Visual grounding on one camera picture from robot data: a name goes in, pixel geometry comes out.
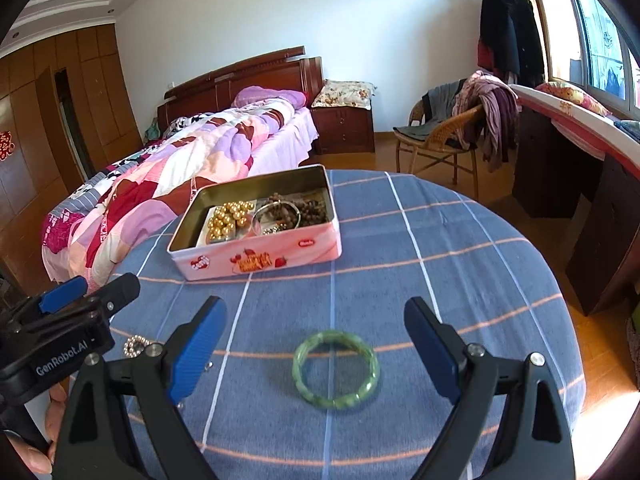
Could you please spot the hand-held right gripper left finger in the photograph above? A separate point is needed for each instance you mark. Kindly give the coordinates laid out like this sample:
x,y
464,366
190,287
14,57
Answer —
x,y
197,350

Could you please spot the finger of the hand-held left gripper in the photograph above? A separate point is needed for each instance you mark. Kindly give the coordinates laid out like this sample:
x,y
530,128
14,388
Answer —
x,y
117,292
62,294

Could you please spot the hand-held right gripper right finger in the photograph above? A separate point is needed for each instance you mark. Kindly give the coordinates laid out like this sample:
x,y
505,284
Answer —
x,y
432,355

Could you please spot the green jade bangle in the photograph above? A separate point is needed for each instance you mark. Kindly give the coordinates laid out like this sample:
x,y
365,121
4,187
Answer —
x,y
299,367

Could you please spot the pink tin box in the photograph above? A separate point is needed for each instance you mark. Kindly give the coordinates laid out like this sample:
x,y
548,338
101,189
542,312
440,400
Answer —
x,y
260,260

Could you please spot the silver bangle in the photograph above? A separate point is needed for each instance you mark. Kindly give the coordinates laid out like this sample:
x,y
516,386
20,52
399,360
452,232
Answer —
x,y
255,217

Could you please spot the person's left hand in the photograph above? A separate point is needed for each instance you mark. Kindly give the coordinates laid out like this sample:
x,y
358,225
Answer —
x,y
55,420

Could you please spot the blue plaid tablecloth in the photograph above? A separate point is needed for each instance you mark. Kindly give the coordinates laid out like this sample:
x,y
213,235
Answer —
x,y
375,285

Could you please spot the patchwork quilt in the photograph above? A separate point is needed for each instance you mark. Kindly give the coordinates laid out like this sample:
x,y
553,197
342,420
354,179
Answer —
x,y
175,170

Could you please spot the red paper decoration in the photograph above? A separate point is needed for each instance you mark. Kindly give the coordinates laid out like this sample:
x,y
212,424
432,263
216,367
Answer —
x,y
5,146

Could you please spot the wooden wardrobe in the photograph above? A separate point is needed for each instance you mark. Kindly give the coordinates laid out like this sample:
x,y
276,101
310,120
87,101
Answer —
x,y
40,135

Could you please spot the dark wooden desk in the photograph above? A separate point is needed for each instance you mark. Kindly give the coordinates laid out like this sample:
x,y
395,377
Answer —
x,y
600,240

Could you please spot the wicker chair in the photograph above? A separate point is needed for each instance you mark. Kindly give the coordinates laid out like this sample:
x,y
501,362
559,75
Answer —
x,y
440,137

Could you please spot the wooden nightstand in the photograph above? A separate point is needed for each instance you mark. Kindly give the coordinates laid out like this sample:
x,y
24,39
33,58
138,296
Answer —
x,y
345,130

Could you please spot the purple pillow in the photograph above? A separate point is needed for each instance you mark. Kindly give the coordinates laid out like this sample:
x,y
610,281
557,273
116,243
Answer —
x,y
267,96

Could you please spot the grey garment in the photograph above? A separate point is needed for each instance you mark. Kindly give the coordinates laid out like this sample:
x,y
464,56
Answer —
x,y
440,102

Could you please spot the purple garment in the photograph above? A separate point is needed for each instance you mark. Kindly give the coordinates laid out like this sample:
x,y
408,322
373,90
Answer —
x,y
495,110

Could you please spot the wooden bed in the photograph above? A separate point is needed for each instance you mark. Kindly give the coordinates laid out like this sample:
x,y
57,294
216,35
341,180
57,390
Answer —
x,y
260,75

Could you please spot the white desk cloth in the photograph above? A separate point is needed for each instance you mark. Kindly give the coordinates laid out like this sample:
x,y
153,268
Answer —
x,y
575,127

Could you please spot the floral pillow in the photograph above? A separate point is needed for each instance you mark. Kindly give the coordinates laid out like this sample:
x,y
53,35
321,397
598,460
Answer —
x,y
345,92

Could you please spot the red floral cushion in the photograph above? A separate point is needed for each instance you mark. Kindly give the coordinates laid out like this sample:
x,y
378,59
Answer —
x,y
575,96

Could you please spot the pile of folded clothes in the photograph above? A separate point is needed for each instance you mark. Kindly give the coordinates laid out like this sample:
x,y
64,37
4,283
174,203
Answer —
x,y
630,129

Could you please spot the hanging black coat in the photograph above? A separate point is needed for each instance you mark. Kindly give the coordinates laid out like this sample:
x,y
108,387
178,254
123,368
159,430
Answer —
x,y
515,35

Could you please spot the window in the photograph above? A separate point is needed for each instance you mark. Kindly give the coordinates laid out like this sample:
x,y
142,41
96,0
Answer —
x,y
600,45

